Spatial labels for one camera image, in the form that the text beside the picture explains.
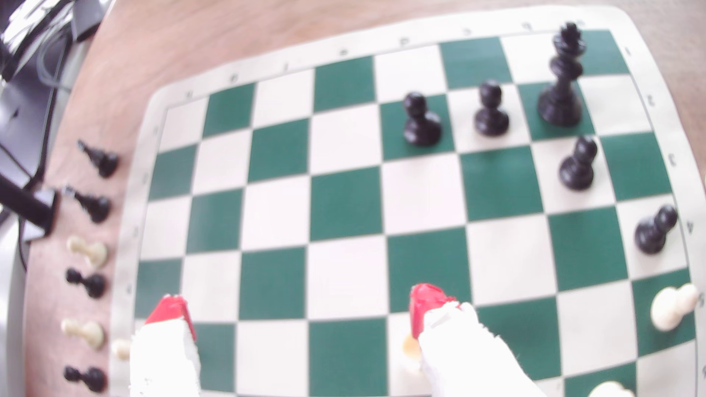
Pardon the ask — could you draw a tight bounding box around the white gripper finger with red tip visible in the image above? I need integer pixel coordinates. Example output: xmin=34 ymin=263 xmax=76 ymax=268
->
xmin=409 ymin=283 xmax=547 ymax=397
xmin=128 ymin=294 xmax=202 ymax=397

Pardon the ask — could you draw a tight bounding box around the white chess rook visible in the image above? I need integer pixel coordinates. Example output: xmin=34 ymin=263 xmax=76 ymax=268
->
xmin=401 ymin=332 xmax=424 ymax=365

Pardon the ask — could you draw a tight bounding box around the black chess pawn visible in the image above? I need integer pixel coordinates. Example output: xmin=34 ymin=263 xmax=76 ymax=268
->
xmin=65 ymin=267 xmax=107 ymax=300
xmin=402 ymin=92 xmax=443 ymax=147
xmin=63 ymin=364 xmax=108 ymax=394
xmin=474 ymin=81 xmax=510 ymax=137
xmin=558 ymin=136 xmax=599 ymax=192
xmin=634 ymin=204 xmax=679 ymax=255

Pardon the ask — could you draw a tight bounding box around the black chess piece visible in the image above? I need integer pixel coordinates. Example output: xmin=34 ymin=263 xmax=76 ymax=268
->
xmin=62 ymin=185 xmax=112 ymax=224
xmin=76 ymin=139 xmax=120 ymax=179

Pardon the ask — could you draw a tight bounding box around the green and white chess mat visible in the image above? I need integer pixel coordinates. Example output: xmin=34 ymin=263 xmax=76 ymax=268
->
xmin=107 ymin=6 xmax=706 ymax=397

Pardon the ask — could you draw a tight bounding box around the black chess king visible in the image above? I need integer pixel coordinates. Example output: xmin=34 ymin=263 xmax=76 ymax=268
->
xmin=537 ymin=22 xmax=587 ymax=128

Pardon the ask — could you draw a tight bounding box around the black bar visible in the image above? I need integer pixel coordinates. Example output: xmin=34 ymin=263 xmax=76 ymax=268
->
xmin=0 ymin=174 xmax=58 ymax=235

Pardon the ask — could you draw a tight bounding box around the grey striped object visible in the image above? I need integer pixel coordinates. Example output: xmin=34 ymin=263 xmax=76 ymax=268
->
xmin=0 ymin=0 xmax=72 ymax=61

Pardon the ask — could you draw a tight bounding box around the black cable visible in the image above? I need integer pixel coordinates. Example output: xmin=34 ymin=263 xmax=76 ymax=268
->
xmin=33 ymin=30 xmax=75 ymax=180

